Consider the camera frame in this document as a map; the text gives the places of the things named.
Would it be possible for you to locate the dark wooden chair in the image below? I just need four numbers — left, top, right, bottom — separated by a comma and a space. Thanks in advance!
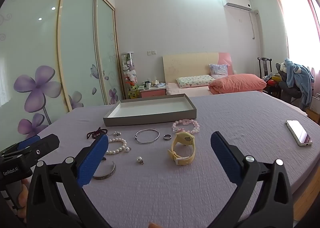
257, 57, 273, 81

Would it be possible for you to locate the white floral pillow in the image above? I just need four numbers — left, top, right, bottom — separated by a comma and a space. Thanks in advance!
176, 75, 212, 88

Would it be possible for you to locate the white air conditioner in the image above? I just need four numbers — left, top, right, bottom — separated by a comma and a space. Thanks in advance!
221, 0, 252, 11

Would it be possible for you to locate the white smartphone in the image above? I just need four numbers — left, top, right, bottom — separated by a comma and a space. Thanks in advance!
285, 119, 313, 147

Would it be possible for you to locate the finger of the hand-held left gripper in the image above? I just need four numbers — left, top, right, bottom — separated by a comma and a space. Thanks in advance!
24, 134, 60, 166
18, 135, 41, 150

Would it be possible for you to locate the purple patterned pillow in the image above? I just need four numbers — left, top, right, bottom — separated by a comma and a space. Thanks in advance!
209, 64, 228, 78

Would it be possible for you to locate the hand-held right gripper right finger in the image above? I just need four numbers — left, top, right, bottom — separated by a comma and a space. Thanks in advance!
210, 131, 294, 228

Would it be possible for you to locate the white paper bag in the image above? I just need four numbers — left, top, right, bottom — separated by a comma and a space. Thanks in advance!
311, 94, 320, 113

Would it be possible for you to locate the pink curtain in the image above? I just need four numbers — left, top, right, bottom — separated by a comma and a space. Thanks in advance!
272, 0, 320, 118

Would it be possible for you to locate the grey office chair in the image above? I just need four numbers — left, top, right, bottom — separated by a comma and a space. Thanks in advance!
276, 63, 313, 103

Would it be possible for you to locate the grey cardboard tray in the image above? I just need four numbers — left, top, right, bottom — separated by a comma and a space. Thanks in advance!
103, 93, 197, 127

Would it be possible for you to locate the bed with pink sheet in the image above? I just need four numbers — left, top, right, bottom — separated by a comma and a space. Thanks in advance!
166, 82, 263, 97

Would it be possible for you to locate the cream and pink headboard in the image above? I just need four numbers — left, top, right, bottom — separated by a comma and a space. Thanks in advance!
162, 52, 232, 83

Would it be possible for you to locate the pink bead bracelet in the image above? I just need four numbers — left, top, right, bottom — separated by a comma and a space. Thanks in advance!
171, 119, 200, 134

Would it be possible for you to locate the white air conditioner pipe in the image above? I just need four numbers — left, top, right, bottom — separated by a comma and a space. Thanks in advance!
250, 10, 262, 58

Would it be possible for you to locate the thin silver bangle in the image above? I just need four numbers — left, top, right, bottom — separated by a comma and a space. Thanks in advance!
135, 128, 160, 144

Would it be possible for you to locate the floral sliding door wardrobe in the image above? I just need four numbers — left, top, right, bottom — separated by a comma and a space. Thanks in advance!
0, 0, 125, 148

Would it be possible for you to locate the yellow plush toy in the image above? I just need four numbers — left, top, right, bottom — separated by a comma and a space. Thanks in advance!
128, 85, 139, 99

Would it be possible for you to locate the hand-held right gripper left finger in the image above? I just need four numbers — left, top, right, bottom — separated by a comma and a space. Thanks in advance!
26, 133, 112, 228

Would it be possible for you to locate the dark red bead bracelet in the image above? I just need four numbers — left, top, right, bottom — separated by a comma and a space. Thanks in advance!
86, 127, 108, 140

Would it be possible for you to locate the blue plush garment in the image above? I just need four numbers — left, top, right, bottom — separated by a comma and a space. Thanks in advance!
285, 58, 315, 108

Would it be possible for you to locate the clear tube of plush toys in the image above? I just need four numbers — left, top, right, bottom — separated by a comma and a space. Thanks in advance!
121, 52, 138, 100

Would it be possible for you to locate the silver cuff bracelet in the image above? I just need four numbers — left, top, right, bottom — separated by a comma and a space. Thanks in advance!
93, 160, 117, 180

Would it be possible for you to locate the folded pink duvet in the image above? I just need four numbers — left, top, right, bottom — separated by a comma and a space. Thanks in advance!
209, 73, 267, 94

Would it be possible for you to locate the pink and white nightstand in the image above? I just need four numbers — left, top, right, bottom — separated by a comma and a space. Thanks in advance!
139, 85, 167, 98

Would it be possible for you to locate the person's left hand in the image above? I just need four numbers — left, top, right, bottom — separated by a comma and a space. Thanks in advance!
15, 179, 28, 221

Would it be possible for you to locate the red yellow toy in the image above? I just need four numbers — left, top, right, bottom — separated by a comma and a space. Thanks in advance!
265, 74, 280, 88

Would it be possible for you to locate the white pearl bracelet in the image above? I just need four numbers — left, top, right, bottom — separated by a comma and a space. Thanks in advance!
105, 138, 132, 155

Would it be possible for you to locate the yellow wrist watch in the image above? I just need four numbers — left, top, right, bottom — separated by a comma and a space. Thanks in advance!
167, 131, 197, 166

